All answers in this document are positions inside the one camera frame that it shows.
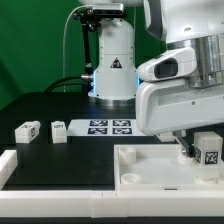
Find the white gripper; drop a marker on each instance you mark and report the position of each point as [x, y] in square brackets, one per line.
[170, 106]

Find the white square tabletop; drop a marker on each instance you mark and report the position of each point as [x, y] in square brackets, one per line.
[162, 167]

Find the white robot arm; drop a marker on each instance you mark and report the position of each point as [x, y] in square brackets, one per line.
[198, 24]

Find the white sheet with tags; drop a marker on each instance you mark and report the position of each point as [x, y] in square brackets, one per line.
[103, 127]

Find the white U-shaped fence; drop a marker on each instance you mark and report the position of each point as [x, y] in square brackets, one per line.
[100, 204]

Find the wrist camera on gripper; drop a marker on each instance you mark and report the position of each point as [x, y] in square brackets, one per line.
[171, 64]

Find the black camera stand pole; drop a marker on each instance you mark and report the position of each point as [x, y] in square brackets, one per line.
[87, 55]

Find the black camera on mount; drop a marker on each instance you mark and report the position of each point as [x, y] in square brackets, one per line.
[102, 10]

